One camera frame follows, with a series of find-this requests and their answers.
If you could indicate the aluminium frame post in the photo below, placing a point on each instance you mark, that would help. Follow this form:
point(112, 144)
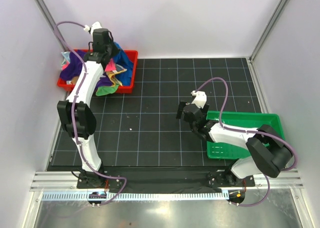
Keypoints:
point(51, 22)
point(281, 5)

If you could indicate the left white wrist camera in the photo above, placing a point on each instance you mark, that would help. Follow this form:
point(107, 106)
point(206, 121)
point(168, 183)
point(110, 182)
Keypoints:
point(91, 28)

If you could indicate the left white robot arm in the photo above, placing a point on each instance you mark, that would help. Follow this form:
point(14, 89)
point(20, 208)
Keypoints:
point(75, 114)

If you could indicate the purple towel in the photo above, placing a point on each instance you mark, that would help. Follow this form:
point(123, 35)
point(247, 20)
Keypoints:
point(68, 75)

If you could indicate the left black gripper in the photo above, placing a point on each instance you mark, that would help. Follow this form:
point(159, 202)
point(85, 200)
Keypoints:
point(116, 51)

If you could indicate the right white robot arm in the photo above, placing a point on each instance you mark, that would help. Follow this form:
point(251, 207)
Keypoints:
point(268, 152)

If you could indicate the right aluminium frame post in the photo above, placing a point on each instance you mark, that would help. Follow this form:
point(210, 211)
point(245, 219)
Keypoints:
point(281, 5)

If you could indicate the green plastic bin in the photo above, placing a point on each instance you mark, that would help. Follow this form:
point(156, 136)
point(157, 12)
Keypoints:
point(244, 120)

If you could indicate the blue towel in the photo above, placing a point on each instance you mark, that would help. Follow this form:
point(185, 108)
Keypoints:
point(126, 63)

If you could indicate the green towel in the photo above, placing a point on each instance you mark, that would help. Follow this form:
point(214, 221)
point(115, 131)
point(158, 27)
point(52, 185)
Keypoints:
point(106, 90)

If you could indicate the yellow patterned towel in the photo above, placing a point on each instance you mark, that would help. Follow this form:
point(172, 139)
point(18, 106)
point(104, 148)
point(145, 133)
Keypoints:
point(112, 76)

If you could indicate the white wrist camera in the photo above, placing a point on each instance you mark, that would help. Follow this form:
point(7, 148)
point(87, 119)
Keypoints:
point(199, 98)
point(91, 28)

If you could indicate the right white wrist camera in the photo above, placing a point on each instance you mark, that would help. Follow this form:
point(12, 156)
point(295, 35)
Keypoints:
point(199, 98)

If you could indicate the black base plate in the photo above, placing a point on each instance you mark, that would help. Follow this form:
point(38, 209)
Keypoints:
point(163, 180)

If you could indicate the aluminium front rail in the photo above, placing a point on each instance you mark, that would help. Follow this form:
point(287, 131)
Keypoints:
point(58, 181)

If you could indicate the perforated cable duct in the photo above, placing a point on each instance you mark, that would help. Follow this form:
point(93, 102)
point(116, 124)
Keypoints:
point(92, 196)

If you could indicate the pink towel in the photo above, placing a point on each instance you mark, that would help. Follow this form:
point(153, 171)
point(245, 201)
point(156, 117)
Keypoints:
point(111, 66)

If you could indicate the pastel patterned towel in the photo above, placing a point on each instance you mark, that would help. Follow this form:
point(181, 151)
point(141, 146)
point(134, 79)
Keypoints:
point(69, 61)

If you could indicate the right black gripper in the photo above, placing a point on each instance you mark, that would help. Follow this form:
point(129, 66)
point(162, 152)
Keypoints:
point(182, 104)

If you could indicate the red plastic bin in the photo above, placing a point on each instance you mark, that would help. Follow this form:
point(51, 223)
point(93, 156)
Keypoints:
point(133, 56)

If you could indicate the left aluminium frame post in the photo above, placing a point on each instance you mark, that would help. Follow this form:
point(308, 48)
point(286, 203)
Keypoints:
point(51, 22)

